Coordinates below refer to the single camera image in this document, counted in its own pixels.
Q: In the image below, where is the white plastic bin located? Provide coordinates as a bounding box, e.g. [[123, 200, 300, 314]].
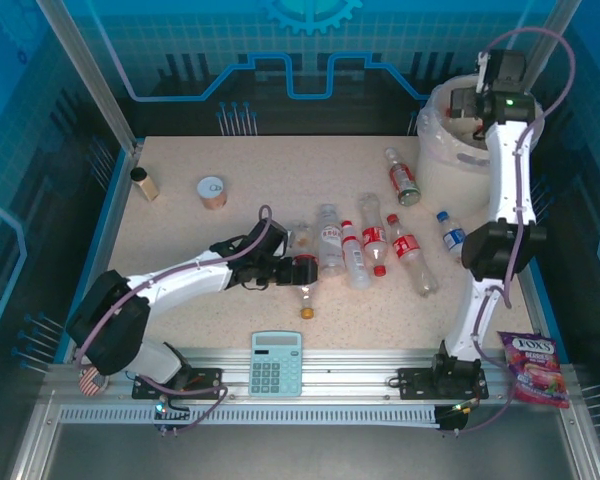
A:
[[415, 74, 549, 221]]

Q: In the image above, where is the black controller board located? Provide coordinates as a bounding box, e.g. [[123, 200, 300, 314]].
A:
[[437, 399, 481, 437], [152, 398, 192, 437]]

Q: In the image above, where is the can with flag print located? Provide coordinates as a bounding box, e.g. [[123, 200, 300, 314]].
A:
[[78, 368, 110, 397]]

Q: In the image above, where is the clear bottle white red label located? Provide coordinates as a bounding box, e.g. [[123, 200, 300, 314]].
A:
[[318, 203, 346, 277]]

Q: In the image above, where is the blue-capped bottle blue label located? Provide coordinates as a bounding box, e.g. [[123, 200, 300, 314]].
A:
[[435, 210, 469, 265]]

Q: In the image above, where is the light blue calculator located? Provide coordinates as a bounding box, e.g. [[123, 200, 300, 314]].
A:
[[249, 330, 304, 398]]

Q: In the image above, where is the purple candy bag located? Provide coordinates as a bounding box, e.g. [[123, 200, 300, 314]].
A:
[[497, 329, 571, 409]]

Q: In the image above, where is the tin can with pull tab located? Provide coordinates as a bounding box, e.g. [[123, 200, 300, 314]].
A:
[[196, 176, 229, 211]]

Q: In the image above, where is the red-capped bottle white label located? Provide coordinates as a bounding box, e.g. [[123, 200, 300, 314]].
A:
[[340, 220, 372, 291]]

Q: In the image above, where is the small jar with black cap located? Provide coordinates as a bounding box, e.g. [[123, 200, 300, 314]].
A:
[[129, 167, 160, 202]]

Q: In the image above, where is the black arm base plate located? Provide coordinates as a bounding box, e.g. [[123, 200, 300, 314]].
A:
[[132, 367, 225, 401], [397, 367, 490, 401]]

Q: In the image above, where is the small bottle with amber liquid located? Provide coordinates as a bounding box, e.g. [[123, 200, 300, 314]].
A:
[[289, 222, 315, 257]]

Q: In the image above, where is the cola bottle with red label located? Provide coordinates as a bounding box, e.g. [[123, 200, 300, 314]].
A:
[[385, 213, 439, 297], [357, 192, 390, 278]]

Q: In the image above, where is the white slotted cable duct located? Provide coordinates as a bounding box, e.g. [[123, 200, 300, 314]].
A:
[[58, 403, 444, 427]]

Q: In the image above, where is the aluminium frame post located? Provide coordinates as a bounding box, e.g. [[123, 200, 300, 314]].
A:
[[497, 0, 581, 81], [35, 0, 144, 154]]

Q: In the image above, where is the aluminium mounting rail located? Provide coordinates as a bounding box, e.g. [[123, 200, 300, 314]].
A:
[[47, 346, 514, 407]]

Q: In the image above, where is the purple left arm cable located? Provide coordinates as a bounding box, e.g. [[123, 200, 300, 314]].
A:
[[74, 204, 231, 434]]

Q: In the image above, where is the cola bottle with gold cap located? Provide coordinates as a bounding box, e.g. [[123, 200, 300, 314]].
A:
[[290, 253, 321, 320]]

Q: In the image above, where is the clear plastic bin liner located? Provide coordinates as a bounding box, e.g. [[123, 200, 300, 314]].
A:
[[414, 92, 546, 166]]

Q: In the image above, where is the red-labelled bottle green base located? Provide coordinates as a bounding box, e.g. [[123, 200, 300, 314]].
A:
[[384, 147, 422, 207]]

